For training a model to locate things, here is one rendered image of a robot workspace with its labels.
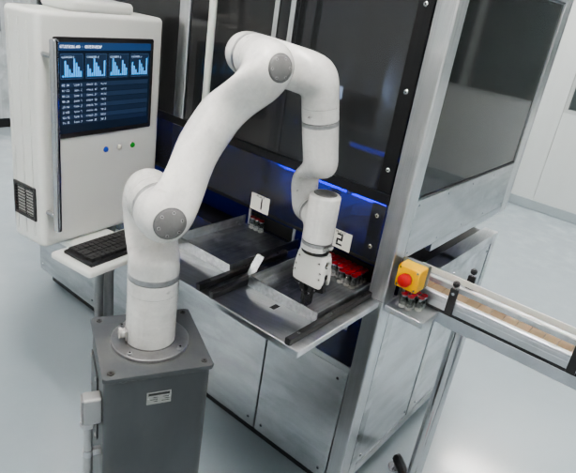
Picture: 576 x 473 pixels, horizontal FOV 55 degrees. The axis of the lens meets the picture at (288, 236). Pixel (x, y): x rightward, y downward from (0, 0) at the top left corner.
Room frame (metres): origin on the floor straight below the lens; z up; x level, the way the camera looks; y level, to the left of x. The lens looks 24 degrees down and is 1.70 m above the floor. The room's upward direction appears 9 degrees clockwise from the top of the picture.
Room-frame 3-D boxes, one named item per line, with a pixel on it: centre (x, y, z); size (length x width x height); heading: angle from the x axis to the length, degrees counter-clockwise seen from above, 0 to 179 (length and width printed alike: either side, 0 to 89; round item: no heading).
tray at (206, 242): (1.72, 0.17, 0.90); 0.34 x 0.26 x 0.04; 144
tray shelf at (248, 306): (1.56, 0.07, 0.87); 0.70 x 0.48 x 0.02; 54
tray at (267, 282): (1.52, -0.11, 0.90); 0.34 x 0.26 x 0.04; 144
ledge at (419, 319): (1.49, -0.42, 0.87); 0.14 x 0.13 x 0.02; 144
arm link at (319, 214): (1.36, -0.08, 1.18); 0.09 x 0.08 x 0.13; 30
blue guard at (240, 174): (2.08, 0.51, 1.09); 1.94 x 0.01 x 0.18; 54
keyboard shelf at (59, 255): (1.77, 0.61, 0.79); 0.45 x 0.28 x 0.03; 150
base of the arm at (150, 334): (1.14, 0.30, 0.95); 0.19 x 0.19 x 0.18
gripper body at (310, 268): (1.36, -0.08, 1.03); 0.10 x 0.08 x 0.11; 54
